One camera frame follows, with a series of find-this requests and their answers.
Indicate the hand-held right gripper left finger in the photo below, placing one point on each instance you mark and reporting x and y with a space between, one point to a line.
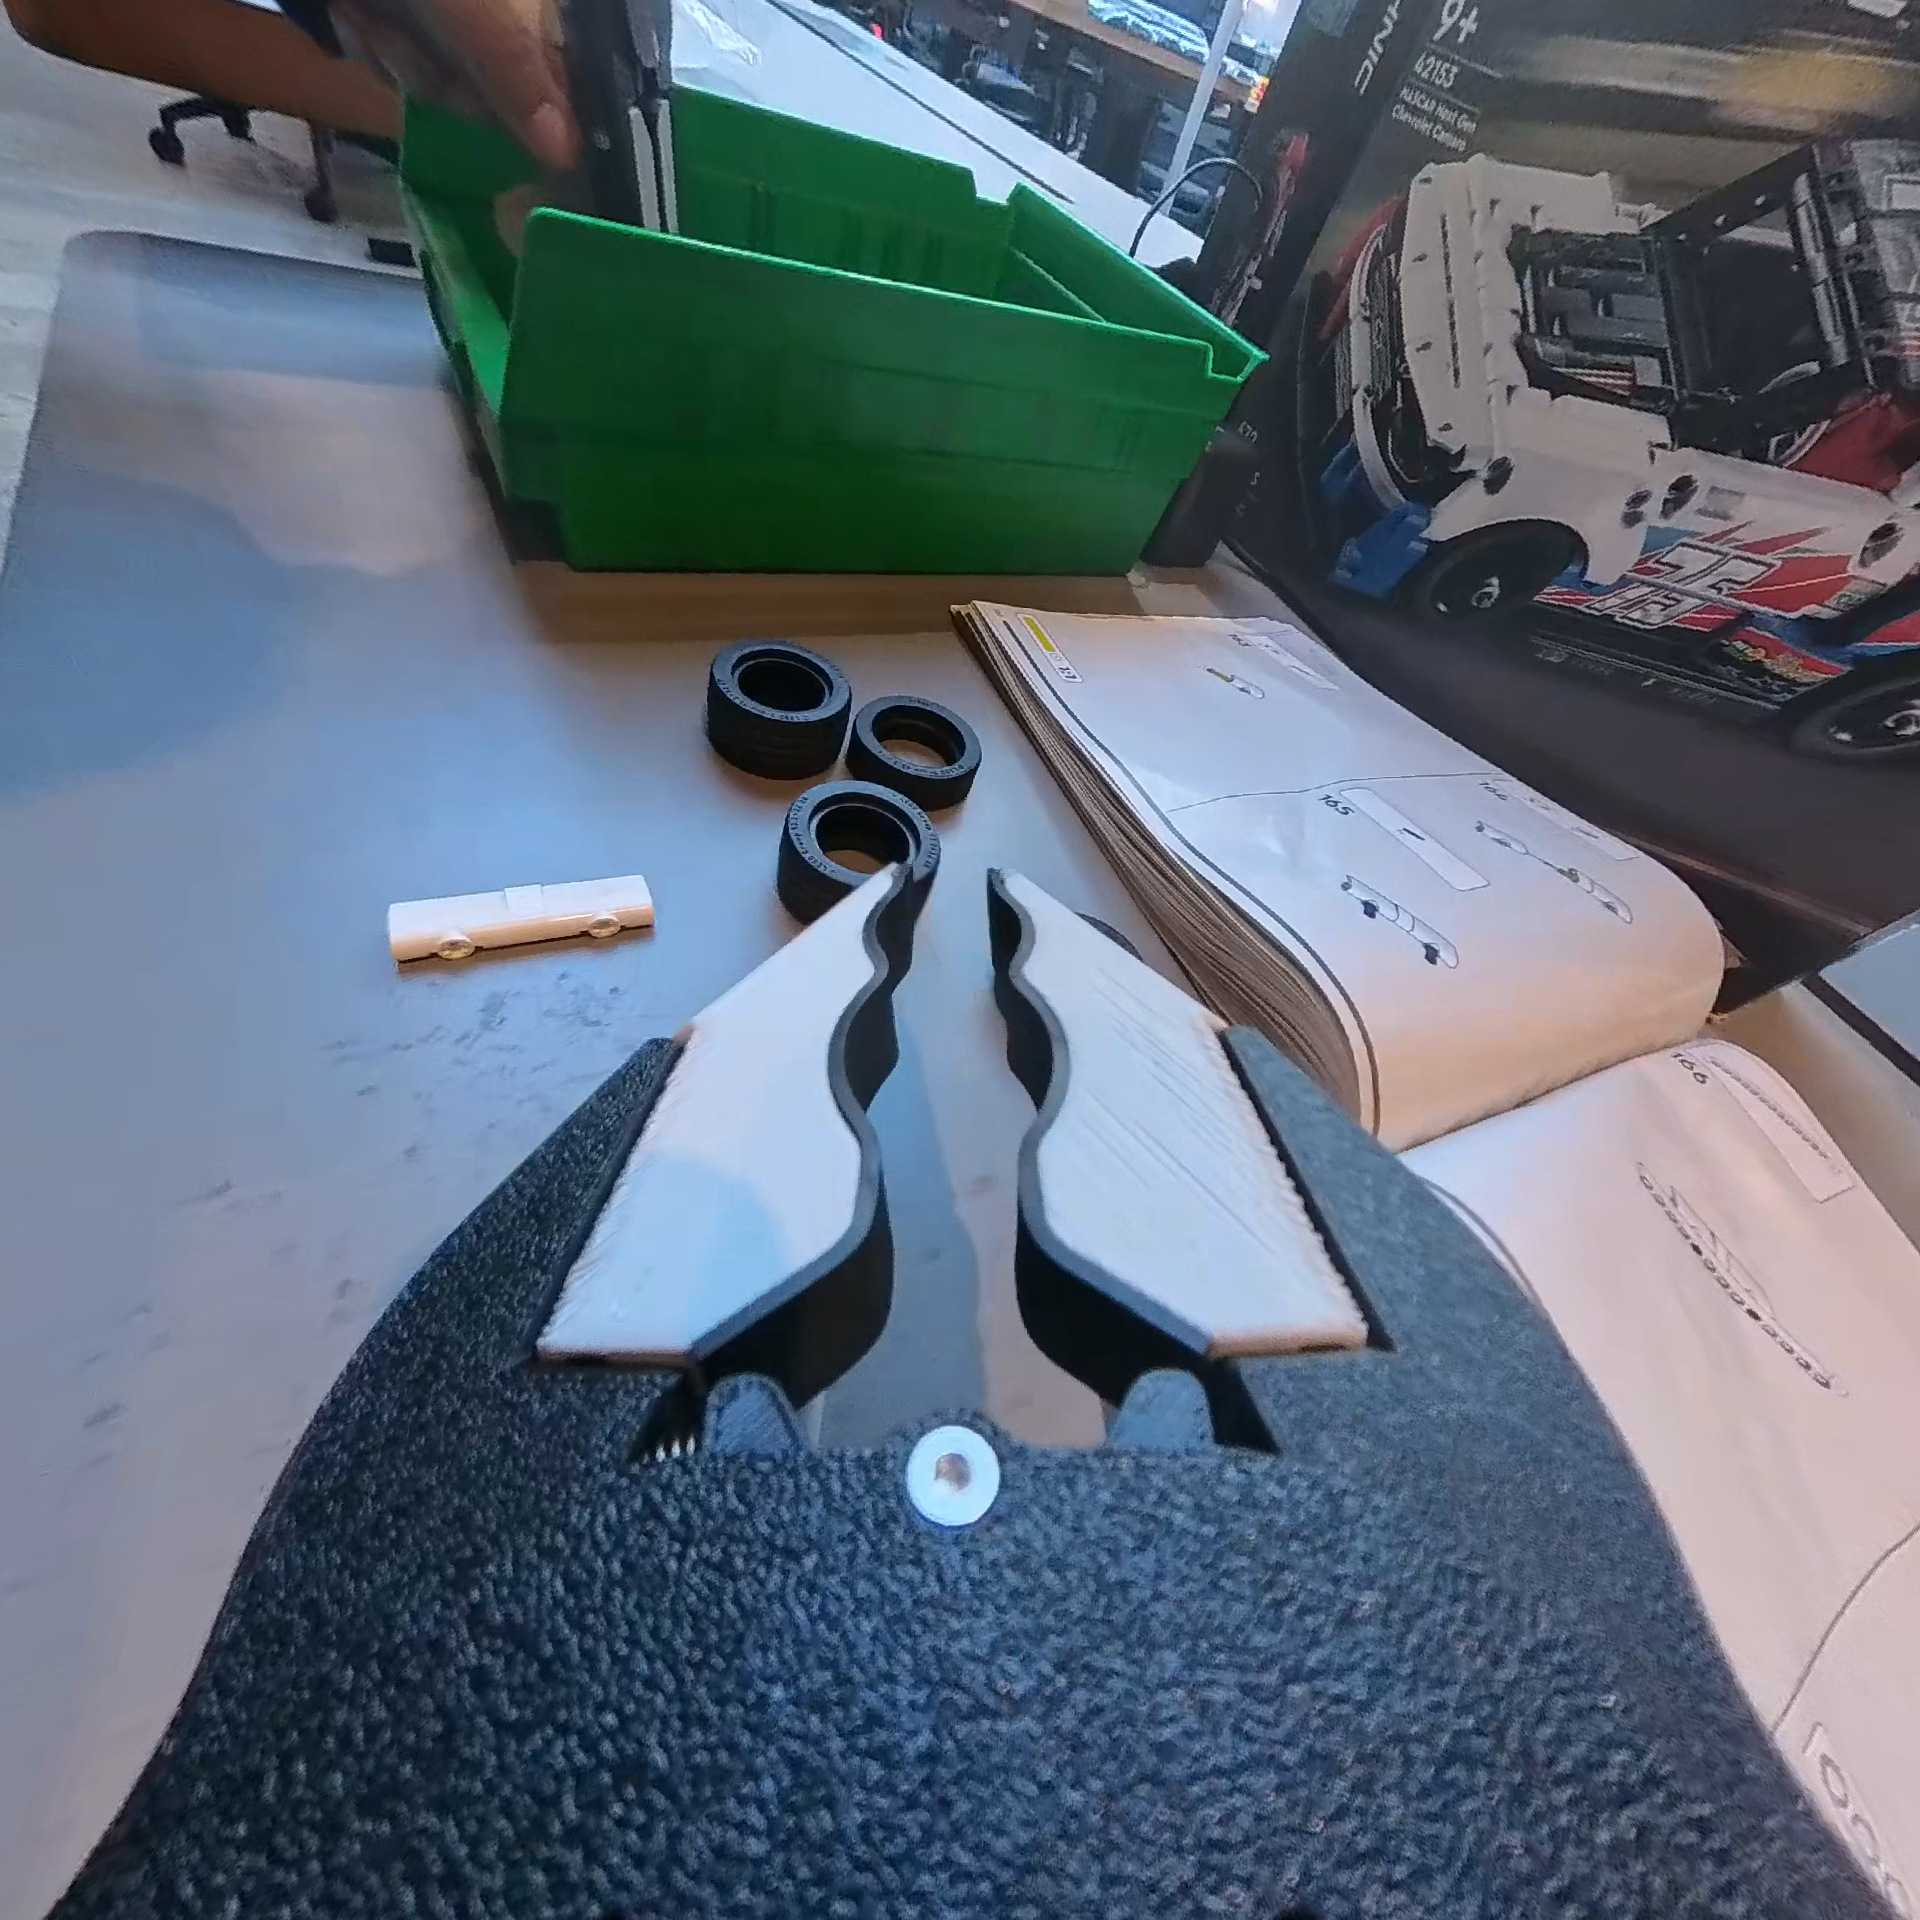
737 1169

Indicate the open white instruction booklet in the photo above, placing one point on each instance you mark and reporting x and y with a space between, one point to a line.
1425 899

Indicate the person's left hand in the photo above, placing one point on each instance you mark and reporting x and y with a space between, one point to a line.
466 77

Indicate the narrow black rubber tyre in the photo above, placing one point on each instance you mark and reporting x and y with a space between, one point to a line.
960 773

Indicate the white toy beam brick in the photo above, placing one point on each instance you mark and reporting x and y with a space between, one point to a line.
509 923

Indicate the green plastic bin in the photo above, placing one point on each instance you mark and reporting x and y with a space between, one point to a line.
839 452

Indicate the black office chair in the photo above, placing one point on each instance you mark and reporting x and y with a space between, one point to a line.
317 164

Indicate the toy car box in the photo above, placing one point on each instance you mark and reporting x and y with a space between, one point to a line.
1574 452

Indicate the grey desk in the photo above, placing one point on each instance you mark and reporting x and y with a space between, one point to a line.
301 674

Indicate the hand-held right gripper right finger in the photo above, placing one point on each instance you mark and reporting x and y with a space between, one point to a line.
1170 1188

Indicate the white table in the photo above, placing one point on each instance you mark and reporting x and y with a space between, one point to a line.
898 107

